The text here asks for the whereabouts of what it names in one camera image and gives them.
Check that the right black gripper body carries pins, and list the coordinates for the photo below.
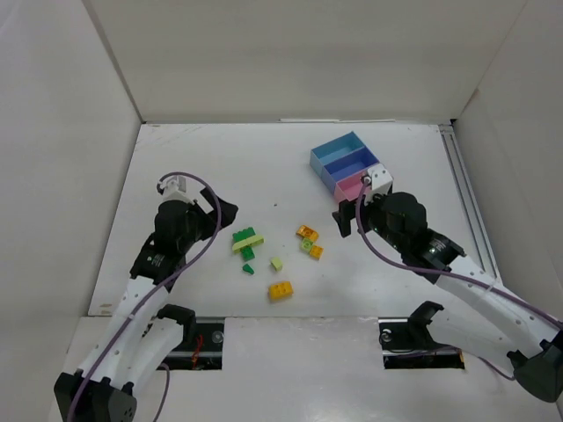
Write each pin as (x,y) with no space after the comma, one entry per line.
(352,215)

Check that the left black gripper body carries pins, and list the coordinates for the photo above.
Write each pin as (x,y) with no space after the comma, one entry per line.
(213,211)

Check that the pale green long lego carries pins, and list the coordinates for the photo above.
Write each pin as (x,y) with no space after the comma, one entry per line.
(251,241)

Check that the dark green lego brick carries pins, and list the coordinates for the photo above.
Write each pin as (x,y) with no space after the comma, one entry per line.
(247,253)

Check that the lime green lego brick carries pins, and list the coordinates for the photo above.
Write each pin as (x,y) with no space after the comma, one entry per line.
(306,245)

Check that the pale green small lego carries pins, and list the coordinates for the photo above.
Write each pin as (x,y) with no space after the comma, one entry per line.
(276,264)

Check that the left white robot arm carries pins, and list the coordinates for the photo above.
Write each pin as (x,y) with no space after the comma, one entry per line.
(145,327)

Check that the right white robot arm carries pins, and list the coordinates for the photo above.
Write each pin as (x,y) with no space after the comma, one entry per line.
(528,342)

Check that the small orange lego brick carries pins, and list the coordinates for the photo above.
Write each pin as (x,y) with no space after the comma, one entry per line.
(316,252)

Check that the dark blue container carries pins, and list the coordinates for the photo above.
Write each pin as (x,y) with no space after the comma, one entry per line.
(346,166)

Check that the dark green sloped lego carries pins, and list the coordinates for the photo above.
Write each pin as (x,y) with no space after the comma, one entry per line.
(248,269)

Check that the light blue container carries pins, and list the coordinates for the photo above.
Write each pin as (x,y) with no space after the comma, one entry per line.
(333,150)

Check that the yellow large lego brick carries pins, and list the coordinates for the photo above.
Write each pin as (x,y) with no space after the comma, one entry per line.
(280,291)

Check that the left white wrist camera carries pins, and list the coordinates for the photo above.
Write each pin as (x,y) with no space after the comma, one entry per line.
(174,188)

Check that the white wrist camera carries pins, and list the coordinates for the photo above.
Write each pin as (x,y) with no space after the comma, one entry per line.
(174,188)
(380,179)

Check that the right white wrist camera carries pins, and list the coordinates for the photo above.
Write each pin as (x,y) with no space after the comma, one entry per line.
(380,179)

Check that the aluminium rail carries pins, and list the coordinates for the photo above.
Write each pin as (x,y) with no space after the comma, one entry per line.
(481,244)

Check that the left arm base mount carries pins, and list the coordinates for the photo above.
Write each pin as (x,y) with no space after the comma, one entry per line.
(201,348)

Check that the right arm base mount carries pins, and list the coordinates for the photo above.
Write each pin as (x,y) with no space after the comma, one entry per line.
(407,345)

